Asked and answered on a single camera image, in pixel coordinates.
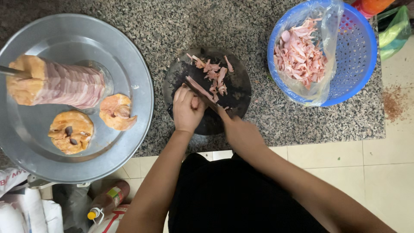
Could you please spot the person's right hand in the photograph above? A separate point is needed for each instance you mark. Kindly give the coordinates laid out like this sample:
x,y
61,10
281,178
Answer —
x,y
241,132

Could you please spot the red orange bottle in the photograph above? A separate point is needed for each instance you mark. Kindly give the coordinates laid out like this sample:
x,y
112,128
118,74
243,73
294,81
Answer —
x,y
372,6

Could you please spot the clear plastic bag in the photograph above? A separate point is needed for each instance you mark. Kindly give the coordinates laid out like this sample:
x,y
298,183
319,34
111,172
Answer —
x,y
326,38

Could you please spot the green plastic bag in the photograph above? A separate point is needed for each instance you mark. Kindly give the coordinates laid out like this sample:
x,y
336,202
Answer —
x,y
394,32

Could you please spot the blue plastic colander basket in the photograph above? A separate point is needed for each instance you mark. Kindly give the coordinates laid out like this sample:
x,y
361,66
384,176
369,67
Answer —
x,y
355,55

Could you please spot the pink meat slice stack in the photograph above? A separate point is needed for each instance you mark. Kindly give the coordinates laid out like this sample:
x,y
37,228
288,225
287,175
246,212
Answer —
x,y
199,89

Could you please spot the white printed sack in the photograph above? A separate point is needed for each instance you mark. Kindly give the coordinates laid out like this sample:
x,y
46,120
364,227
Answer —
x,y
22,207

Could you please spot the heap of cut pink meat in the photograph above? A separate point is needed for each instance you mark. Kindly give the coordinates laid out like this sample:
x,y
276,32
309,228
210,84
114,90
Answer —
x,y
299,53

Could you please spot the metal skewer rod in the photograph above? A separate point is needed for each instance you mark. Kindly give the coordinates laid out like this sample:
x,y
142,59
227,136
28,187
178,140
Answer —
x,y
13,71

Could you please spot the white sack red print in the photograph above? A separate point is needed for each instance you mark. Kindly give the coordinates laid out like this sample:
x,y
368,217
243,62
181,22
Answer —
x,y
110,221

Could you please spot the brown sauce bottle yellow cap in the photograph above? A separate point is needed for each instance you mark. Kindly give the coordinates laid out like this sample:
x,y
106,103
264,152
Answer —
x,y
108,200

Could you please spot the person's left fingers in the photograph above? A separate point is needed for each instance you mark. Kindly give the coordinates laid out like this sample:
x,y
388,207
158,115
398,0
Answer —
x,y
186,93

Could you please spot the stacked sliced meat roll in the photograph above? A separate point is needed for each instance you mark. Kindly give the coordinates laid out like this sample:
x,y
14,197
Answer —
x,y
64,82

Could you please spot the person's left hand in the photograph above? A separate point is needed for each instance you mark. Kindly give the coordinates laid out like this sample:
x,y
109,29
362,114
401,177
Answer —
x,y
186,111

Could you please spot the large round metal tray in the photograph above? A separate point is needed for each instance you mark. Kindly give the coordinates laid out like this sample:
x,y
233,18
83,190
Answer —
x,y
74,97

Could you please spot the pile of chopped pink meat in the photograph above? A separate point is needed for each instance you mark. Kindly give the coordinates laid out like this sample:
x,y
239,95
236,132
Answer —
x,y
215,76

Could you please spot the orange meat piece with holes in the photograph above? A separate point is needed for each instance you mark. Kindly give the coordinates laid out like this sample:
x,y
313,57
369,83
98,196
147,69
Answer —
x,y
71,131

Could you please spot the grey plastic bag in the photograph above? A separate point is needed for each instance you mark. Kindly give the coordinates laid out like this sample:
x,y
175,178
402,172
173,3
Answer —
x,y
72,204

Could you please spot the person's black clothing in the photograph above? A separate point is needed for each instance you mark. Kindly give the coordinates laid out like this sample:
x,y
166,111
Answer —
x,y
236,197

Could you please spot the round dark cutting board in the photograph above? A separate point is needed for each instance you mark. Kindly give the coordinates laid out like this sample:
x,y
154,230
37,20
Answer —
x,y
226,87

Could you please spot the orange marinated meat piece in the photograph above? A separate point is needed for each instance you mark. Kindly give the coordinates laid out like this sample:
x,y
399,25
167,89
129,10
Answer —
x,y
116,111

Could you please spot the dark kitchen knife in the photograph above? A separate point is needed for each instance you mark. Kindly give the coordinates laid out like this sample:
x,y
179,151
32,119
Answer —
x,y
202,93

